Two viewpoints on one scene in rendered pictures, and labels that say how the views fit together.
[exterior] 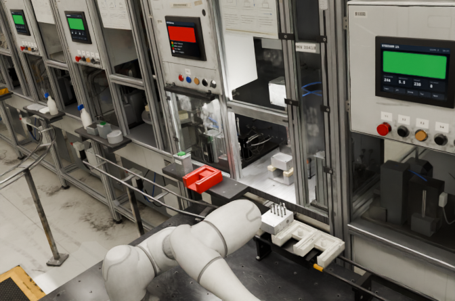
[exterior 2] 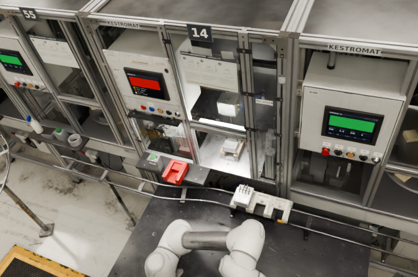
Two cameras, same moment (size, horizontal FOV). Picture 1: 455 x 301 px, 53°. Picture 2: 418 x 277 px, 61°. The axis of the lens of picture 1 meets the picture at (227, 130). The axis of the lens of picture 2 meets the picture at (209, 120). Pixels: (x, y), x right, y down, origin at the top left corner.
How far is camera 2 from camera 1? 1.03 m
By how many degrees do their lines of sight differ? 27
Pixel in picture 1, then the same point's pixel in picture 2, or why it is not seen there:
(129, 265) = (167, 267)
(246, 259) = (223, 218)
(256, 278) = not seen: hidden behind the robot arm
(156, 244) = (176, 244)
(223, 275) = not seen: outside the picture
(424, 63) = (359, 124)
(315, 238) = (273, 203)
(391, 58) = (335, 119)
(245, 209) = (257, 231)
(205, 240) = (247, 267)
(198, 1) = (160, 62)
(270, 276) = not seen: hidden behind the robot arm
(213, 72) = (177, 107)
